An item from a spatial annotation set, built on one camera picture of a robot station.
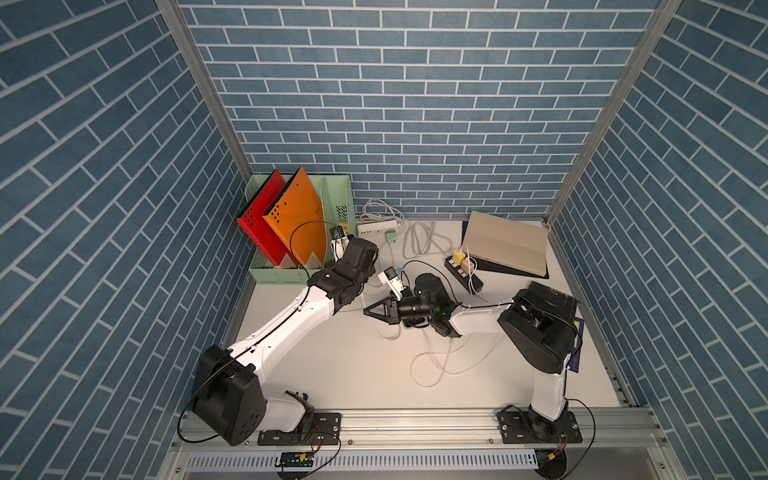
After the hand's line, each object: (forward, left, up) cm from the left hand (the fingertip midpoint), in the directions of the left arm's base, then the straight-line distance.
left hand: (363, 258), depth 83 cm
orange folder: (+16, +22, -1) cm, 28 cm away
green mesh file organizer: (+29, +12, -1) cm, 31 cm away
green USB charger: (+25, -8, -18) cm, 32 cm away
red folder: (+8, +31, +6) cm, 32 cm away
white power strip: (+27, -2, -18) cm, 32 cm away
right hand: (-14, -2, -7) cm, 16 cm away
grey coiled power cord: (+26, -19, -20) cm, 38 cm away
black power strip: (0, -33, -11) cm, 35 cm away
